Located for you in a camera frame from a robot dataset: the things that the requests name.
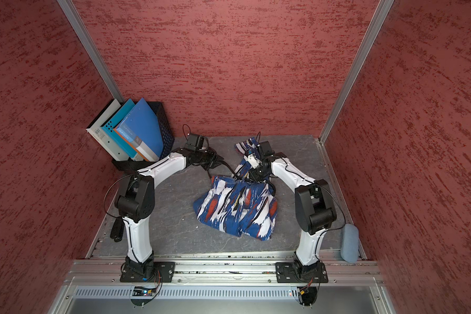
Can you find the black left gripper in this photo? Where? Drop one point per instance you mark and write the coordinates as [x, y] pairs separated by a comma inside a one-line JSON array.
[[214, 157]]

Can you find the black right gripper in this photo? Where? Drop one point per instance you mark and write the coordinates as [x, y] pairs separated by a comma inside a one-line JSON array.
[[254, 176]]

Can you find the blue white patterned trousers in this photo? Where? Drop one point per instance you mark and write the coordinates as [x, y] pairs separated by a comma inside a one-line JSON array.
[[236, 205]]

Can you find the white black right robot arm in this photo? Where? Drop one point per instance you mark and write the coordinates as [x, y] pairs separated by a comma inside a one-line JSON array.
[[314, 205]]

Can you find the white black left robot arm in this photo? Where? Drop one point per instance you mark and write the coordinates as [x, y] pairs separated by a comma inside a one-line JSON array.
[[136, 201]]

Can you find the black mesh file basket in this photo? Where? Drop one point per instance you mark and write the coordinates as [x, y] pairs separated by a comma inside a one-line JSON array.
[[167, 136]]

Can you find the blue book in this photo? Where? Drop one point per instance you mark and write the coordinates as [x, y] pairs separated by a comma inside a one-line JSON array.
[[142, 126]]

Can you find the teal book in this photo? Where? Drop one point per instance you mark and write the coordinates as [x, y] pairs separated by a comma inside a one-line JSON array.
[[111, 127]]

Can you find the grey blue oval speaker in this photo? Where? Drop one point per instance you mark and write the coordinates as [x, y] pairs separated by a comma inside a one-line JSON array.
[[349, 243]]

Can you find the small black remote device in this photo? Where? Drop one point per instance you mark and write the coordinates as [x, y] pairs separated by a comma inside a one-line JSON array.
[[117, 230]]

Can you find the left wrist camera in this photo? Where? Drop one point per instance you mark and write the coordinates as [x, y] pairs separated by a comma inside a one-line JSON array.
[[194, 142]]

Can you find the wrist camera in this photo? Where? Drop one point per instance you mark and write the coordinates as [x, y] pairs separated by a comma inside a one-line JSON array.
[[265, 150], [194, 142]]

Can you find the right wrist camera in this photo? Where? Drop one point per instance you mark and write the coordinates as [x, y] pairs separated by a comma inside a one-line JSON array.
[[265, 150]]

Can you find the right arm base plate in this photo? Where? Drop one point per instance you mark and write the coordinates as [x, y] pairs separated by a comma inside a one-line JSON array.
[[295, 272]]

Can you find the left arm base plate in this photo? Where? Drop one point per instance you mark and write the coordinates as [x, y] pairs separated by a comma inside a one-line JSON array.
[[151, 272]]

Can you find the aluminium front rail frame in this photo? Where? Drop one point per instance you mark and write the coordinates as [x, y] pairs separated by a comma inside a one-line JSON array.
[[226, 276]]

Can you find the left aluminium corner post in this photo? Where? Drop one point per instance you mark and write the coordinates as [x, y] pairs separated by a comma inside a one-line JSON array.
[[90, 47]]

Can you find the aluminium corner post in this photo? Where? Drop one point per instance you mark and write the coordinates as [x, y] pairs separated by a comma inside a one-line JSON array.
[[374, 27], [90, 47]]

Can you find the right aluminium corner post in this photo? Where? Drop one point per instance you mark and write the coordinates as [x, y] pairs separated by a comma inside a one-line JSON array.
[[374, 27]]

